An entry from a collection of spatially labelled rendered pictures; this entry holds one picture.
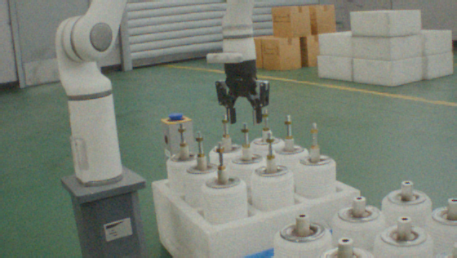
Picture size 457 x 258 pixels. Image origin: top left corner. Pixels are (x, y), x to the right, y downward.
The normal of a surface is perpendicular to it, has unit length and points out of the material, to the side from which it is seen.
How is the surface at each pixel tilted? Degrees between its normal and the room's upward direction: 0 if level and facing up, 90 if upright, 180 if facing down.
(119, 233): 90
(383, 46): 90
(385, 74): 90
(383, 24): 90
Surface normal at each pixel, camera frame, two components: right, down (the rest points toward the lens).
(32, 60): 0.52, 0.15
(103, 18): 0.73, -0.03
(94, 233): -0.23, 0.23
